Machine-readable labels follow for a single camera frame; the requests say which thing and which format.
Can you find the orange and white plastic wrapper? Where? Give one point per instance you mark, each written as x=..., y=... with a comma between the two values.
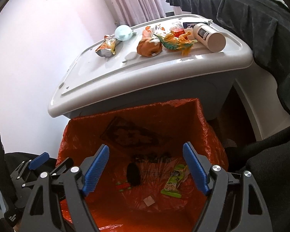
x=147, y=47

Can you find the clear printed plastic packet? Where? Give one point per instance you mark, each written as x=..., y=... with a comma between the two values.
x=133, y=133

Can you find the small white paper scrap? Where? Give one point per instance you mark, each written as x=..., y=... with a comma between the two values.
x=148, y=201

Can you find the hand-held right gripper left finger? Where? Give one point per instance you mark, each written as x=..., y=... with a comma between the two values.
x=96, y=169

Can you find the black blanket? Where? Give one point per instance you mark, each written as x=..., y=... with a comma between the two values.
x=256, y=29

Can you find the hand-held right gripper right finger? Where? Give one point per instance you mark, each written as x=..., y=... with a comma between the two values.
x=195, y=169

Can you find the crumpled clear plastic bag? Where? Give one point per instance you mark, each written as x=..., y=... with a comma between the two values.
x=176, y=25

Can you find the black oval object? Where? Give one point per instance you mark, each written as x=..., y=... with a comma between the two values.
x=133, y=174

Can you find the green toy dinosaur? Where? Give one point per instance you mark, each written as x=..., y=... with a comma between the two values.
x=169, y=45

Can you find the person's dark clothing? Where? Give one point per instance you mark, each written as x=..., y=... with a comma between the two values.
x=275, y=174

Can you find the orange and silver snack packet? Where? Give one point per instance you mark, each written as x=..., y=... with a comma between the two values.
x=107, y=47

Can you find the white plastic storage box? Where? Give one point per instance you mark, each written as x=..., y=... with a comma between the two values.
x=159, y=82

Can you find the light blue round toy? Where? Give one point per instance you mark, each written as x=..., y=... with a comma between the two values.
x=123, y=32

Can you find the green snack wrapper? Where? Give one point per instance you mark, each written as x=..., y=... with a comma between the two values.
x=172, y=183

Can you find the orange trash bag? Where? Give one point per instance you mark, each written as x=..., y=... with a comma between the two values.
x=159, y=116

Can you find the orange toy dinosaur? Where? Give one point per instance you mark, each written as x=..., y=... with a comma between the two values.
x=181, y=40

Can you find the red wrapper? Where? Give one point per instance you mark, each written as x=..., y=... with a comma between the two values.
x=123, y=186

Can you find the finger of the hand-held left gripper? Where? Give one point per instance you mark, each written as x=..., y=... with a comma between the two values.
x=38, y=160
x=62, y=165

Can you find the small white tissue piece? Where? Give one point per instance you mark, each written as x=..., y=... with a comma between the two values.
x=131, y=55

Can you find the white cylindrical bottle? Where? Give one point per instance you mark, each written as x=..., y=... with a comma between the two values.
x=207, y=37

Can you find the red packet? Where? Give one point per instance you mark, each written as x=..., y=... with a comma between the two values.
x=181, y=32

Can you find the pale pleated curtain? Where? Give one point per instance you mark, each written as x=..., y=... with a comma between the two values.
x=133, y=0

